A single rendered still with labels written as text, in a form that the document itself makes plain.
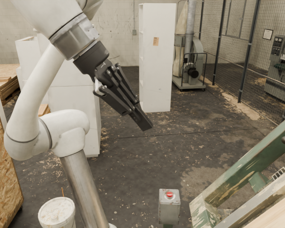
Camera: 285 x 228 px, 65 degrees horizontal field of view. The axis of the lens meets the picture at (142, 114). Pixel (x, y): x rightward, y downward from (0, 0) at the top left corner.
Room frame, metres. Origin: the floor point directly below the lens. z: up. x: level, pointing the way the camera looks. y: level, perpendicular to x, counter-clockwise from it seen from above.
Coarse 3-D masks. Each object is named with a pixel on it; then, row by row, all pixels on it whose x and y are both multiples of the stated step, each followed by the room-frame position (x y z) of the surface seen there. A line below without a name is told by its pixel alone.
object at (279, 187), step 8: (280, 176) 0.79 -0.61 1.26; (272, 184) 0.78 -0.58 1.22; (280, 184) 0.76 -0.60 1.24; (264, 192) 0.78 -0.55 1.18; (272, 192) 0.75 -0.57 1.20; (280, 192) 0.74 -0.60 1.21; (248, 200) 0.80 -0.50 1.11; (256, 200) 0.77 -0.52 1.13; (264, 200) 0.75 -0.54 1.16; (272, 200) 0.74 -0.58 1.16; (240, 208) 0.79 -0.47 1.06; (248, 208) 0.76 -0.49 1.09; (256, 208) 0.75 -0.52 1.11; (264, 208) 0.74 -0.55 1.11; (232, 216) 0.78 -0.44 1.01; (240, 216) 0.76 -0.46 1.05; (248, 216) 0.75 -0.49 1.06; (224, 224) 0.78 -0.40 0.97; (232, 224) 0.75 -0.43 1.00; (240, 224) 0.75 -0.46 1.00
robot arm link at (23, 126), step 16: (96, 0) 0.60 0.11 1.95; (48, 48) 0.63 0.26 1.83; (48, 64) 0.62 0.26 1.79; (32, 80) 0.60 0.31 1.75; (48, 80) 0.62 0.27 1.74; (32, 96) 0.59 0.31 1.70; (16, 112) 0.60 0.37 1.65; (32, 112) 0.60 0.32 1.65; (16, 128) 0.61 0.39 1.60; (32, 128) 0.62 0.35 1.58
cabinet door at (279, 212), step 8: (272, 208) 0.71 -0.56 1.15; (280, 208) 0.69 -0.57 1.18; (264, 216) 0.70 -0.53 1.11; (272, 216) 0.68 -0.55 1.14; (280, 216) 0.66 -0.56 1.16; (248, 224) 0.71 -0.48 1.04; (256, 224) 0.69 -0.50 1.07; (264, 224) 0.67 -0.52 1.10; (272, 224) 0.65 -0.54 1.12; (280, 224) 0.63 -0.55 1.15
